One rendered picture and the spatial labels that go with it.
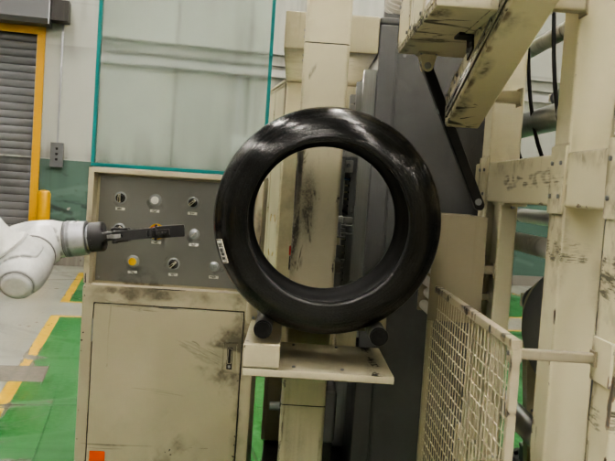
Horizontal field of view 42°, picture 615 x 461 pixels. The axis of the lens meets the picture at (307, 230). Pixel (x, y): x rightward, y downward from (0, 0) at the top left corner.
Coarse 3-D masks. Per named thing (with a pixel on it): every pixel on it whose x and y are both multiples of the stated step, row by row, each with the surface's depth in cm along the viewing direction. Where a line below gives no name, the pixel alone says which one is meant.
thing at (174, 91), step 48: (144, 0) 253; (192, 0) 254; (240, 0) 254; (144, 48) 254; (192, 48) 254; (240, 48) 255; (96, 96) 254; (144, 96) 255; (192, 96) 255; (240, 96) 255; (96, 144) 255; (144, 144) 256; (192, 144) 256; (240, 144) 256
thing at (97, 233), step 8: (88, 224) 201; (96, 224) 201; (104, 224) 204; (88, 232) 200; (96, 232) 200; (104, 232) 200; (88, 240) 200; (96, 240) 200; (104, 240) 200; (112, 240) 200; (96, 248) 201; (104, 248) 202
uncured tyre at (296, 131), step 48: (288, 144) 191; (336, 144) 218; (384, 144) 192; (240, 192) 192; (432, 192) 195; (240, 240) 192; (432, 240) 195; (240, 288) 196; (288, 288) 220; (336, 288) 220; (384, 288) 194
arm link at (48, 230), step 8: (16, 224) 201; (24, 224) 200; (32, 224) 199; (40, 224) 199; (48, 224) 199; (56, 224) 201; (32, 232) 196; (40, 232) 196; (48, 232) 197; (56, 232) 199; (48, 240) 195; (56, 240) 198; (56, 248) 197; (56, 256) 198; (64, 256) 202
